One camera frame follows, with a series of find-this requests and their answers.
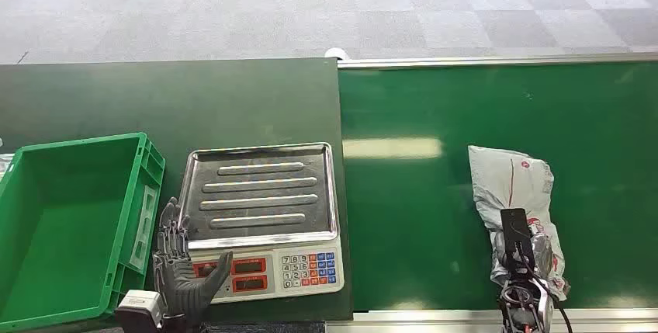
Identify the electronic scale with steel tray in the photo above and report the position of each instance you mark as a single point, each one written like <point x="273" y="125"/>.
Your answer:
<point x="262" y="202"/>

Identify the small white round object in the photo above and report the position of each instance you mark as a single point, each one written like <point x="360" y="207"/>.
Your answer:
<point x="336" y="53"/>

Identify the clear plastic item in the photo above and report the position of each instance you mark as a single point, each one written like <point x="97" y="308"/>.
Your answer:
<point x="4" y="163"/>

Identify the grey plastic mailer package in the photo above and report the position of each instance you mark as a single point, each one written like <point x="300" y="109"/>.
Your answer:
<point x="506" y="181"/>

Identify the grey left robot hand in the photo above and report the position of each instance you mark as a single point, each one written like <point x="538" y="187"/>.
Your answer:
<point x="180" y="282"/>

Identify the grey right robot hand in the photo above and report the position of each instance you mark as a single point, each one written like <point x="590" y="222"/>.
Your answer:
<point x="543" y="256"/>

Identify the green plastic crate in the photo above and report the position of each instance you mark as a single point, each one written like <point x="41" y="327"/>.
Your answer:
<point x="61" y="228"/>

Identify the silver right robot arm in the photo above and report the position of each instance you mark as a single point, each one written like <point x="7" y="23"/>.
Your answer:
<point x="538" y="311"/>

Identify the long silver conveyor rail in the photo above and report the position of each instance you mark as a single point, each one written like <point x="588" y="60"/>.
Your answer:
<point x="488" y="60"/>
<point x="421" y="320"/>

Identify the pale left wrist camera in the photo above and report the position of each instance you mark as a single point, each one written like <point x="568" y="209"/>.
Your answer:
<point x="140" y="306"/>

